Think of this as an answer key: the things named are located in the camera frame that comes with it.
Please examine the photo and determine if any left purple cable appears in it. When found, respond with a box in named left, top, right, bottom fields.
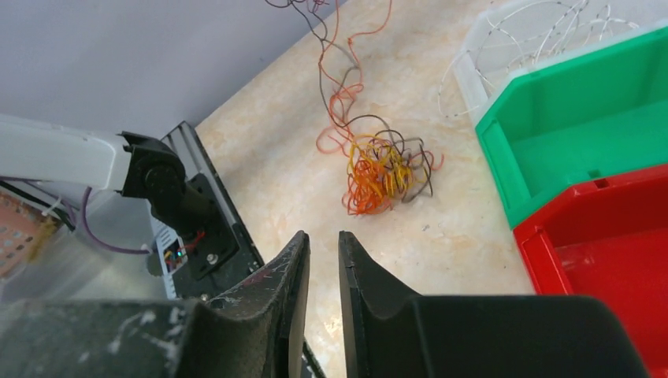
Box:
left=52, top=187, right=152, bottom=257

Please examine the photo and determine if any green plastic bin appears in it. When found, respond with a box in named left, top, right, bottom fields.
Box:
left=475, top=26, right=667, bottom=227

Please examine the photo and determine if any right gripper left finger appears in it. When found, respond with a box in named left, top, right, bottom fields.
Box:
left=1, top=231, right=310, bottom=377

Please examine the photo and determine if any red plastic bin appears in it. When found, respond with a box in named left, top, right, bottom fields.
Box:
left=514, top=165, right=667, bottom=377

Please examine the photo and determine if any cable bundle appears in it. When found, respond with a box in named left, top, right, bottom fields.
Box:
left=263, top=0, right=446, bottom=217

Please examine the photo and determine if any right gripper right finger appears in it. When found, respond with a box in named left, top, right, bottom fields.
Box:
left=338, top=231, right=648, bottom=377

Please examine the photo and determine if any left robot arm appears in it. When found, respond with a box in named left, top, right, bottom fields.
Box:
left=1, top=115, right=217, bottom=235

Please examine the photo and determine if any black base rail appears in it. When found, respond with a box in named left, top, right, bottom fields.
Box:
left=163, top=123, right=324, bottom=377

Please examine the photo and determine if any white plastic bin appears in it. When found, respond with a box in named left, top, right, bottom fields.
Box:
left=437, top=1, right=667, bottom=124

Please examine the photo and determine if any white cable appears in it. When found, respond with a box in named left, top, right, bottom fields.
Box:
left=437, top=0, right=643, bottom=119

